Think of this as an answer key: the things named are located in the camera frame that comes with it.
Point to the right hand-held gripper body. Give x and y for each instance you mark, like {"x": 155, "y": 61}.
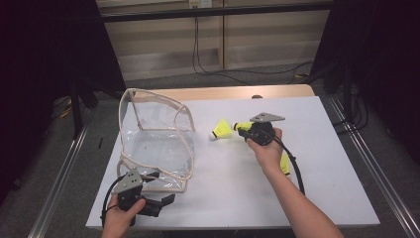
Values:
{"x": 264, "y": 132}

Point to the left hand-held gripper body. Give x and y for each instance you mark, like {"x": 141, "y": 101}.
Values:
{"x": 130, "y": 186}

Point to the clear plastic bag beige trim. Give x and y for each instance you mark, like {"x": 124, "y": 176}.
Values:
{"x": 155, "y": 152}

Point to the person's right hand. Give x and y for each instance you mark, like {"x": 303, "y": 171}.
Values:
{"x": 269, "y": 157}

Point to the person's left hand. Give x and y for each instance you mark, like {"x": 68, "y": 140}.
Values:
{"x": 119, "y": 224}

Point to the dark round table grommet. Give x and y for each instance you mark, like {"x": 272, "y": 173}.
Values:
{"x": 257, "y": 96}

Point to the white board table cover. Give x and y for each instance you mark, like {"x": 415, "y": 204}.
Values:
{"x": 231, "y": 185}

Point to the small black floor object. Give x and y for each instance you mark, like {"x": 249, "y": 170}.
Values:
{"x": 100, "y": 142}

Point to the black metal stand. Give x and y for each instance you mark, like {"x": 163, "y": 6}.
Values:
{"x": 346, "y": 99}
{"x": 77, "y": 115}

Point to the black horizontal metal bar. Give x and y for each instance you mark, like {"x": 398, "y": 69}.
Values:
{"x": 214, "y": 11}

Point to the dark curtain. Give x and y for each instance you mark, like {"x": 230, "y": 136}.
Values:
{"x": 33, "y": 66}
{"x": 389, "y": 49}

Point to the silver metal floor rail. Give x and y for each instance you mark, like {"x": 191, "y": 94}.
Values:
{"x": 59, "y": 185}
{"x": 373, "y": 165}

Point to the white wall power outlet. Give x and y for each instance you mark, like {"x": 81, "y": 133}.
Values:
{"x": 200, "y": 3}

